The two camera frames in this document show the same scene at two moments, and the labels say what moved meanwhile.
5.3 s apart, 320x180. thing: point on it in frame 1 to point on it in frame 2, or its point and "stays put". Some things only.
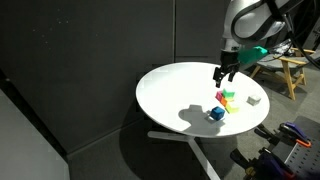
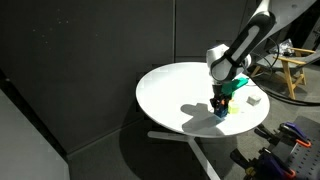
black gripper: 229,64 to 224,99
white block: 253,100 stays put
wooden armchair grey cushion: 291,62 stays put
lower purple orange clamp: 264,165 stays put
